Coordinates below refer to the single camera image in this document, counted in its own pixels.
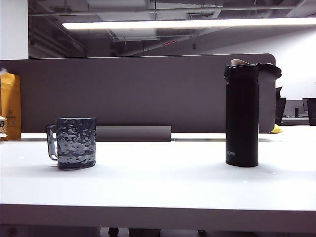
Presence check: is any black thermos with lid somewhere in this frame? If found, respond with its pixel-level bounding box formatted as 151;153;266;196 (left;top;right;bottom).
223;58;282;168

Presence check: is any white printed paper cup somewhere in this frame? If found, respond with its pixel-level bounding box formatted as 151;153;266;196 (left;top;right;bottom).
0;116;7;138

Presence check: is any grey desk divider panel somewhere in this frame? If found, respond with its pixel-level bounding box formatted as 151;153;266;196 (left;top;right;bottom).
0;53;277;134

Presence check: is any hammered dark glass mug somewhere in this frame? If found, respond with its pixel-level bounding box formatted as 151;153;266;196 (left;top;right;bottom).
45;117;97;170

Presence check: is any long ceiling light strip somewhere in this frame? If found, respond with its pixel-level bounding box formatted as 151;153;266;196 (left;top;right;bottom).
61;17;316;31

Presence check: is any ceiling air vent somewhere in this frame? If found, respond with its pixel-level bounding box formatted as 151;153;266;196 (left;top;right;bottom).
187;13;211;21

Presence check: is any black office chair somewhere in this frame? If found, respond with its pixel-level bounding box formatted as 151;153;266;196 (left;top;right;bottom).
275;86;287;126

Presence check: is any yellow paper bag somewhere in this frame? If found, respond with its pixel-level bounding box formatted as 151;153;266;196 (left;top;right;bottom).
0;72;22;141

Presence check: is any dark computer monitor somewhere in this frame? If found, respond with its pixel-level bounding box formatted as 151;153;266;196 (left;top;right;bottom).
302;98;316;119

